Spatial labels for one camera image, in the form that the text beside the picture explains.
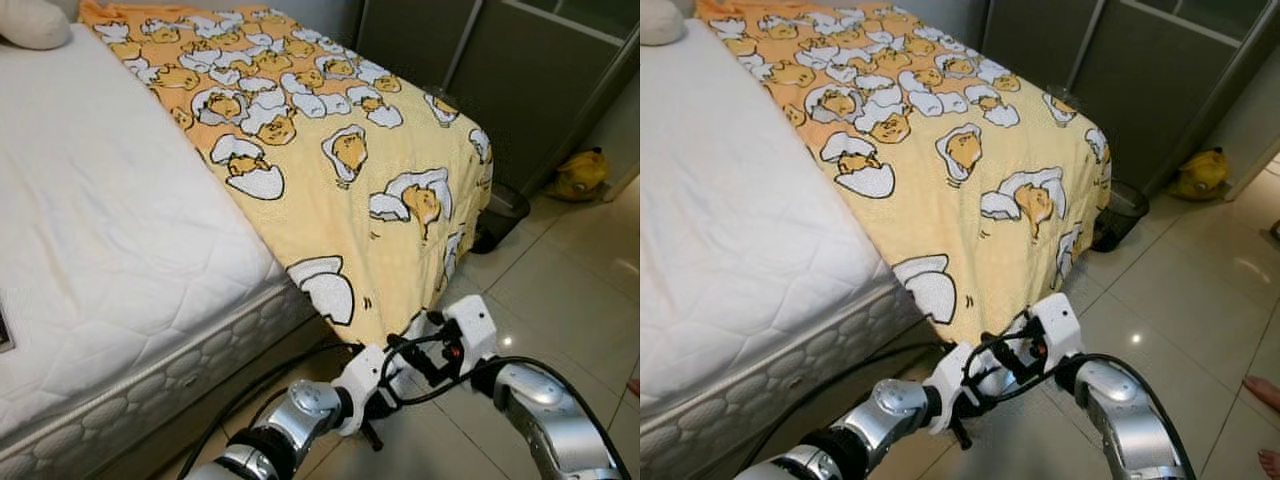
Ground yellow egg print blanket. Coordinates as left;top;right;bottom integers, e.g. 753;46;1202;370
80;0;495;347
697;0;1114;347

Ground yellow plush toy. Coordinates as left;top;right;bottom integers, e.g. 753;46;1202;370
545;148;610;204
1168;148;1232;202

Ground dark sliding door wardrobe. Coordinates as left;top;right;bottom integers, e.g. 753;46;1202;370
980;0;1280;197
355;0;641;197

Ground white quilted mattress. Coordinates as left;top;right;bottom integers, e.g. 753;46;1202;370
640;20;927;480
0;22;321;480

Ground cream plush toy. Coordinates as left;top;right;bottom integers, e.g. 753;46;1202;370
0;0;74;51
640;0;687;47

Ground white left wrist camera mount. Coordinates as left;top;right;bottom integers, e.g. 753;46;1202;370
333;345;393;437
925;342;986;434

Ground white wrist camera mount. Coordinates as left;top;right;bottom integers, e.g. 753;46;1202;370
333;345;393;437
1030;293;1086;367
925;342;986;434
443;295;499;367

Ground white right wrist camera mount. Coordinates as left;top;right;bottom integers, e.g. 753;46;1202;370
1030;293;1086;367
443;295;499;367

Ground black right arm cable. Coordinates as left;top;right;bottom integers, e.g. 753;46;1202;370
965;330;1198;480
383;330;633;480

